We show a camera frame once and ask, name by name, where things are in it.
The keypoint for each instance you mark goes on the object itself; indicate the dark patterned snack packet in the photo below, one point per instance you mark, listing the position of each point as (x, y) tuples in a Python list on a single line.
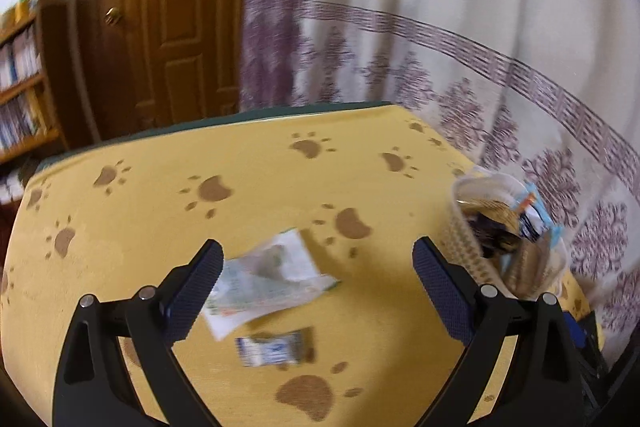
[(492, 234)]

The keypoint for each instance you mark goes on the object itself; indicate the white green snack wrapper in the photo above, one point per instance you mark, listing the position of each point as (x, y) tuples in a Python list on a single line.
[(270, 277)]

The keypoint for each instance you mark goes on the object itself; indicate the yellow paw print blanket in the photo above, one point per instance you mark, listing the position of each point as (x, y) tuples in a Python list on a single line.
[(250, 207)]

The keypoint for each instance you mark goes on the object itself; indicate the brown wooden door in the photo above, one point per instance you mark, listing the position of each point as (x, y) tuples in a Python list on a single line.
[(175, 7)]

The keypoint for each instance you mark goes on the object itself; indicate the row of white spined books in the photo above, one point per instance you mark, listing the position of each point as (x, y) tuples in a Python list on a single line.
[(20, 57)]

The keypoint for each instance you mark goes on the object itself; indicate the small blue white packet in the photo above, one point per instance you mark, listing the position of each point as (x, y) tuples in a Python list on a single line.
[(270, 349)]

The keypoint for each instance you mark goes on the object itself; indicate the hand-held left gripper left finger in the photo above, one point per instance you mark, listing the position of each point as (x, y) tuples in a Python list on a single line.
[(192, 292)]

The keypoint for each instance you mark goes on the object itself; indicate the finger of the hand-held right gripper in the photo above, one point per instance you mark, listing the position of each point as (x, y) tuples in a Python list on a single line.
[(575, 332)]

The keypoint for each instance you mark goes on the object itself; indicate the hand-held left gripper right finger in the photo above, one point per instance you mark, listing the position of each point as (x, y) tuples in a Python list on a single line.
[(442, 292)]

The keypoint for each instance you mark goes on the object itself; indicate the brass door knob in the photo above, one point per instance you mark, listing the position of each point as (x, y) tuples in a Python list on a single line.
[(114, 16)]

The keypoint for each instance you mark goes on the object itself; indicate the blue orange snack packet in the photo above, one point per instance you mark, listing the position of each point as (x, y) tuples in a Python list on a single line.
[(535, 222)]

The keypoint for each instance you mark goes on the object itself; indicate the white plastic basket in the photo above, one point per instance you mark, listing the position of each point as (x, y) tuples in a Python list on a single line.
[(462, 237)]

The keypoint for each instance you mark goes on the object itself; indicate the row of blue spined books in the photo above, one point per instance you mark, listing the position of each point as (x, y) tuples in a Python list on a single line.
[(17, 122)]

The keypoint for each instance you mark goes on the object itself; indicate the stack of lying white books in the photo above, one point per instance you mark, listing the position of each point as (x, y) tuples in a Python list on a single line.
[(10, 187)]

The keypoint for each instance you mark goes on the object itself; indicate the wooden bookshelf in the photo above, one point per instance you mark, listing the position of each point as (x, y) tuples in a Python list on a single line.
[(55, 57)]

